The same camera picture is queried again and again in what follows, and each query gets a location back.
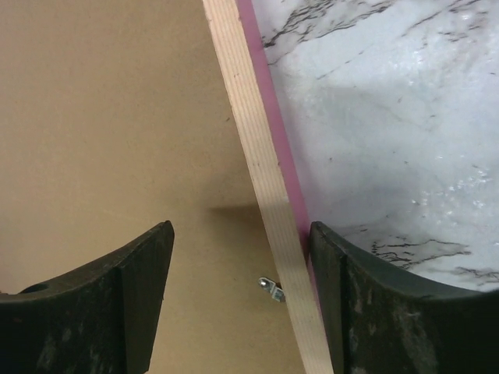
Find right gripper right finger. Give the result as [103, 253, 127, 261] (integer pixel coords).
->
[309, 221, 498, 374]

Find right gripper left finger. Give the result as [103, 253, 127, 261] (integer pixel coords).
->
[1, 221, 175, 373]

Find pink picture frame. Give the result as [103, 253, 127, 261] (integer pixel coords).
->
[1, 1, 330, 373]

